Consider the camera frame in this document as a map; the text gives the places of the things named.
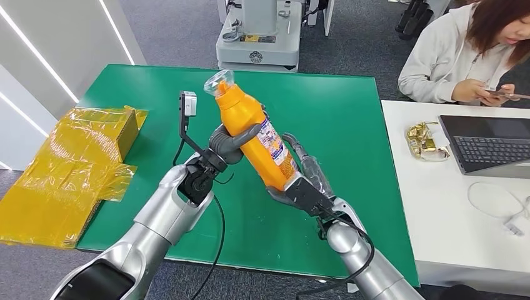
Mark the yellow film-wrapped cardboard box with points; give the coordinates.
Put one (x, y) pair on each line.
(66, 174)

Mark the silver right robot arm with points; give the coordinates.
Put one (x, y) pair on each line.
(364, 261)

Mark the dark grey laptop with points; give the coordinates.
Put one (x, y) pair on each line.
(488, 143)

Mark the gold foil snack wrapper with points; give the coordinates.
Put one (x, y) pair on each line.
(424, 140)

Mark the orange plastic bottle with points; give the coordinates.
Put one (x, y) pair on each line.
(252, 136)

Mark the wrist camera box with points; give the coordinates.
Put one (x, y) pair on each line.
(189, 103)
(308, 194)

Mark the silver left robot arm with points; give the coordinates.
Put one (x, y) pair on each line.
(157, 223)

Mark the smartphone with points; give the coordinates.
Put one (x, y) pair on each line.
(511, 95)

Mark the white robot base machine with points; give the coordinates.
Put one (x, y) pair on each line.
(258, 37)

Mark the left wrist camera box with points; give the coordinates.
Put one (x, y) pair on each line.
(189, 103)

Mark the person's right hand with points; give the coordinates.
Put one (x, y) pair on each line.
(472, 90)

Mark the person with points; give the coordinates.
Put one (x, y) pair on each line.
(443, 54)

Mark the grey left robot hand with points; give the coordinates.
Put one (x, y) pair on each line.
(227, 147)

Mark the black equipment legs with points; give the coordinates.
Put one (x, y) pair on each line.
(412, 18)

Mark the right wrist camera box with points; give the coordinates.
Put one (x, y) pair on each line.
(308, 194)

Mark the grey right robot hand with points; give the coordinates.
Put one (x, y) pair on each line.
(314, 174)

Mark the person's left hand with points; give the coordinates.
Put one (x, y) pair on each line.
(506, 94)

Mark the white post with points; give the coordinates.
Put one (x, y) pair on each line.
(328, 16)

